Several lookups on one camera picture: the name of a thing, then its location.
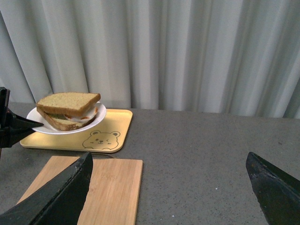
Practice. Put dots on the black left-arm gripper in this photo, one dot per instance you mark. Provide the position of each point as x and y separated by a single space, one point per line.
18 128

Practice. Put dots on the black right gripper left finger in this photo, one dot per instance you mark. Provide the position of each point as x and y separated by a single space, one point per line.
58 202

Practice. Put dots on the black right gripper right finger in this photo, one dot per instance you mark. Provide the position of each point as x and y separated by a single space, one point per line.
277 192

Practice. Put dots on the white plate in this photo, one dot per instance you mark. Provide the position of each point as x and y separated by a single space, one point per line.
48 129

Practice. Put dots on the bread slice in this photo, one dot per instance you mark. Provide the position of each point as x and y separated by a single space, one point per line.
69 103

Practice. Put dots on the bottom bread with egg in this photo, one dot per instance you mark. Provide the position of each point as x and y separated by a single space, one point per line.
65 122

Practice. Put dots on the wooden cutting board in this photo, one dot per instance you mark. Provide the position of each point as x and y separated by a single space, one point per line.
112 198

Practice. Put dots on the yellow bear tray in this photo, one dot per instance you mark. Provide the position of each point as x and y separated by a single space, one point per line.
106 137

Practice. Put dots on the grey curtain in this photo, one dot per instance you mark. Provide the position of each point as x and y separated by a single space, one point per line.
218 56

